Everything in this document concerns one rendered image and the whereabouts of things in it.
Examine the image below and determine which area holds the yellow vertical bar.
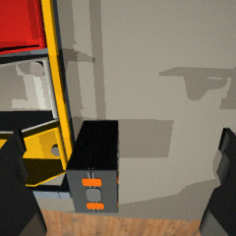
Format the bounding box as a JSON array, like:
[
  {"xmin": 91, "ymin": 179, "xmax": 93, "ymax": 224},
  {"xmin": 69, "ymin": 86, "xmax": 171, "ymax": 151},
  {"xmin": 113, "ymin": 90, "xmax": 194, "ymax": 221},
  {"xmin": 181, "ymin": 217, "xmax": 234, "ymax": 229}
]
[{"xmin": 41, "ymin": 0, "xmax": 73, "ymax": 161}]

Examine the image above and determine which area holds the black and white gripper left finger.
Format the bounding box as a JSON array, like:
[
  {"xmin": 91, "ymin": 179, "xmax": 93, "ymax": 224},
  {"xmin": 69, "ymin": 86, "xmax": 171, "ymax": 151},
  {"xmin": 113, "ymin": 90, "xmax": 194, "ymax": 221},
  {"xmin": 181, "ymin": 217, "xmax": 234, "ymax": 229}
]
[{"xmin": 0, "ymin": 130, "xmax": 47, "ymax": 236}]

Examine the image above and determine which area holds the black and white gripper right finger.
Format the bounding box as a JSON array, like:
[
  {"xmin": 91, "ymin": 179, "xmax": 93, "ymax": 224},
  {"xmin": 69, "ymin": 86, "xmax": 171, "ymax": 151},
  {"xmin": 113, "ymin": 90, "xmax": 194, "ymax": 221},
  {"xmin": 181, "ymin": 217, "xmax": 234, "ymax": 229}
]
[{"xmin": 199, "ymin": 128, "xmax": 236, "ymax": 236}]

